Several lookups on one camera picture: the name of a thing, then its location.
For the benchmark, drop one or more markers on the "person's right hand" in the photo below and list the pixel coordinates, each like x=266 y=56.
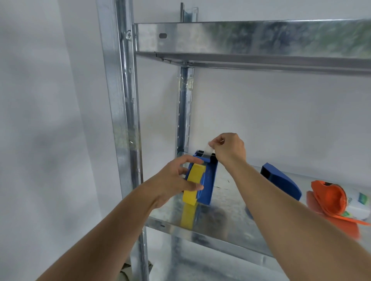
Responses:
x=232 y=151

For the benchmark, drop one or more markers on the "person's left hand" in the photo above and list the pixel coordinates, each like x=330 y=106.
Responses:
x=166 y=181

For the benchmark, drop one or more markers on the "person's left thumb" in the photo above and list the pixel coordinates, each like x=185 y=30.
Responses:
x=192 y=187

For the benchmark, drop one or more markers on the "person's right fingers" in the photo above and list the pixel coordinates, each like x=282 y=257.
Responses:
x=216 y=144

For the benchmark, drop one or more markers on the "yellow tape roll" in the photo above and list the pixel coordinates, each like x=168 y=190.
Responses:
x=194 y=185

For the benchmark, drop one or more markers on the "clear tape strip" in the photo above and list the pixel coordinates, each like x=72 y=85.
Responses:
x=207 y=151

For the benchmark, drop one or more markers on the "blue tape dispenser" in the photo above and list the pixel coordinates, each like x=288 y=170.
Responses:
x=207 y=185
x=282 y=181

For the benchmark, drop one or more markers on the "person's left forearm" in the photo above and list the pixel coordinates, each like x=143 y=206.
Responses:
x=98 y=240

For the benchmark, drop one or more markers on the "person's right forearm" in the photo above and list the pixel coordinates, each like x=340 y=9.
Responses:
x=295 y=228

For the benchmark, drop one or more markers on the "galvanized metal shelving rack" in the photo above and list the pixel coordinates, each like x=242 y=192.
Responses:
x=185 y=86

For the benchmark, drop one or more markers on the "orange and white packet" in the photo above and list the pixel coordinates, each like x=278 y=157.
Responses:
x=337 y=201

